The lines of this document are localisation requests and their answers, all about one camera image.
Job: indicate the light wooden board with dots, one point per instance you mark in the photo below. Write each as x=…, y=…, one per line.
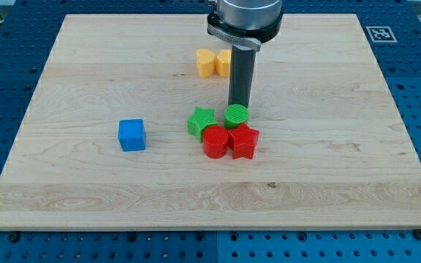
x=333, y=152

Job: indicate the green star block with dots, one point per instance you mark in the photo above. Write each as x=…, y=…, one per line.
x=199, y=121

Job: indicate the red cylinder block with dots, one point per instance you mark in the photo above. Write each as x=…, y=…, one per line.
x=215, y=141

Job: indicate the yellow heart block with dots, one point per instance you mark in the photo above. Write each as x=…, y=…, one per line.
x=205, y=62

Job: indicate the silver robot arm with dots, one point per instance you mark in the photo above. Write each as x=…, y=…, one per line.
x=246, y=25

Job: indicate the green cylinder block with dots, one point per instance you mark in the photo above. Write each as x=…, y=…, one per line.
x=235, y=115

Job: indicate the white fiducial marker tag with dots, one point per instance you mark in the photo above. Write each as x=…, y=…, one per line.
x=381, y=34

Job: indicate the yellow block behind rod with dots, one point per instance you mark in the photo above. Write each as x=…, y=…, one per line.
x=223, y=63

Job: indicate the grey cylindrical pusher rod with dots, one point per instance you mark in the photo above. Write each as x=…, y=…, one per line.
x=241, y=75

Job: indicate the red star block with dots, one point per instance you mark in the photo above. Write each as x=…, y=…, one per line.
x=243, y=141

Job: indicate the blue cube block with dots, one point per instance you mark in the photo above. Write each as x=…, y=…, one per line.
x=131, y=135

